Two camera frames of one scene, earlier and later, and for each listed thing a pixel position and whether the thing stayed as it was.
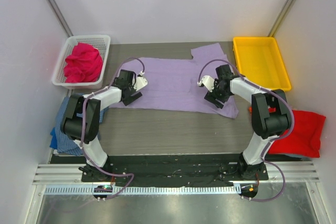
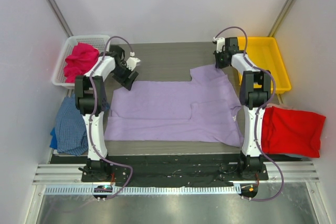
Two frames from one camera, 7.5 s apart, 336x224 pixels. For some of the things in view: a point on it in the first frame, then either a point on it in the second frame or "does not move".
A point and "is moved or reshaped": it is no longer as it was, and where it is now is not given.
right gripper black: [214, 98] -> [219, 60]
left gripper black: [132, 97] -> [126, 77]
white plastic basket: [102, 42] does not move
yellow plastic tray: [259, 59] does not move
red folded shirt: [304, 139] does not move
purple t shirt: [202, 82] is moved or reshaped
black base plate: [177, 169] does not move
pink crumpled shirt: [84, 64] does not move
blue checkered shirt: [59, 139] does not move
